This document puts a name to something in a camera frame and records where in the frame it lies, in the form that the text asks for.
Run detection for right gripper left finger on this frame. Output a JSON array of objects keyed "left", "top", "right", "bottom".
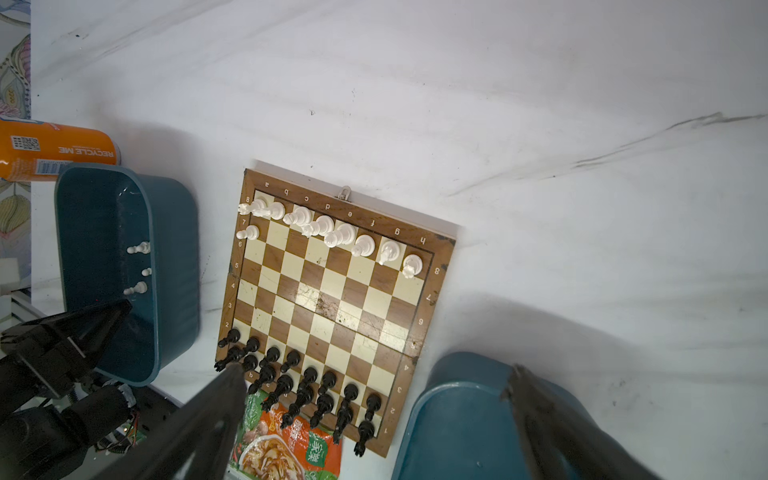
[{"left": 96, "top": 363, "right": 247, "bottom": 480}]

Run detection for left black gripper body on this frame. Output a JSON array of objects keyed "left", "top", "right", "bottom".
[{"left": 1, "top": 299, "right": 132, "bottom": 420}]

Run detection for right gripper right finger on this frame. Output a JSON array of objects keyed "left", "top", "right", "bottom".
[{"left": 501, "top": 365, "right": 658, "bottom": 479}]

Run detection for white pawn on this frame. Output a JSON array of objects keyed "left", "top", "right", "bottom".
[{"left": 235, "top": 225, "right": 260, "bottom": 240}]

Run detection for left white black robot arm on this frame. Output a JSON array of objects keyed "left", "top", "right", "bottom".
[{"left": 1, "top": 299, "right": 179, "bottom": 479}]

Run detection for black chess piece rows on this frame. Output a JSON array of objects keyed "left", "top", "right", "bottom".
[{"left": 213, "top": 323, "right": 403, "bottom": 463}]

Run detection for wooden chess board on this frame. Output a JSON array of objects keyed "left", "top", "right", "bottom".
[{"left": 216, "top": 170, "right": 456, "bottom": 444}]

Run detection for white chess piece row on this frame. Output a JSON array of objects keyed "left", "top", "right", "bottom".
[{"left": 238, "top": 198, "right": 404, "bottom": 265}]

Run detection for instant noodle snack packet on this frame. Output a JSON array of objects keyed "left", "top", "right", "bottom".
[{"left": 228, "top": 391, "right": 342, "bottom": 479}]

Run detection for right teal plastic bin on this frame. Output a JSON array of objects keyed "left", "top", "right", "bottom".
[{"left": 392, "top": 352, "right": 531, "bottom": 479}]

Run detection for teal plastic bin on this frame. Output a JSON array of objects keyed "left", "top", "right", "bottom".
[
  {"left": 392, "top": 352, "right": 531, "bottom": 479},
  {"left": 54, "top": 164, "right": 200, "bottom": 386}
]

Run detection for left teal plastic bin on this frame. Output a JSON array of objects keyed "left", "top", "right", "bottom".
[{"left": 54, "top": 164, "right": 200, "bottom": 386}]

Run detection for white pawns in bin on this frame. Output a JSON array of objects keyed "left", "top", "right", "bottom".
[{"left": 123, "top": 241, "right": 152, "bottom": 296}]

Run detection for orange soda can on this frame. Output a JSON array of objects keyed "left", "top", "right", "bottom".
[{"left": 1, "top": 116, "right": 120, "bottom": 181}]

